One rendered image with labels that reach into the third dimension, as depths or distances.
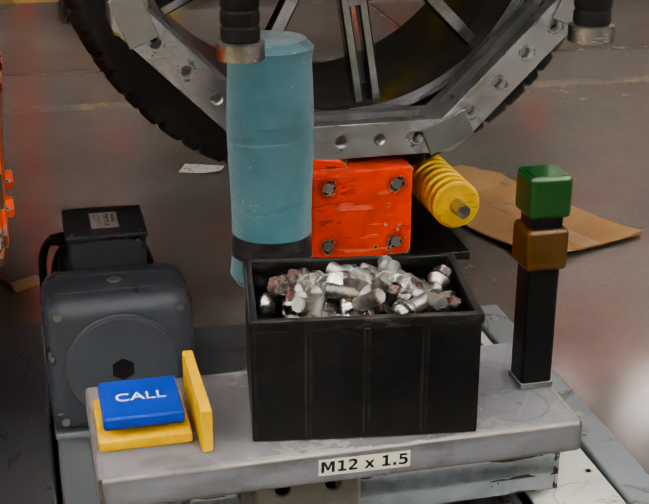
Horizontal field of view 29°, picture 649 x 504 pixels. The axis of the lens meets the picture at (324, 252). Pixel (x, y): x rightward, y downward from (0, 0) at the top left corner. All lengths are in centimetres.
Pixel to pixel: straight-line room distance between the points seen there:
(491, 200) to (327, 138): 164
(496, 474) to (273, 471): 65
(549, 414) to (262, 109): 40
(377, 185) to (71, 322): 39
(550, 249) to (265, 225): 31
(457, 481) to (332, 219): 43
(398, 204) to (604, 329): 104
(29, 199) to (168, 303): 162
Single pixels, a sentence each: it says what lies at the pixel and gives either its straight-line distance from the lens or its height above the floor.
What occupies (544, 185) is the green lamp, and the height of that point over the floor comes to 65.
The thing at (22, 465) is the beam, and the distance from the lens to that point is 172.
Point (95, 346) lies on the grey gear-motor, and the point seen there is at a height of 35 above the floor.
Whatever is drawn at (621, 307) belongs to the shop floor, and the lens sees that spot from 251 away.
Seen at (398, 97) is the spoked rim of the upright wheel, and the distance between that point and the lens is 150.
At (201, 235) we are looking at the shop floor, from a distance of 281.
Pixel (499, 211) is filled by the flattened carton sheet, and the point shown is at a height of 1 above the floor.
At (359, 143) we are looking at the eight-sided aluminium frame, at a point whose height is 60.
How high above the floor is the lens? 101
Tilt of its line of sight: 22 degrees down
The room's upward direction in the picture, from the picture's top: straight up
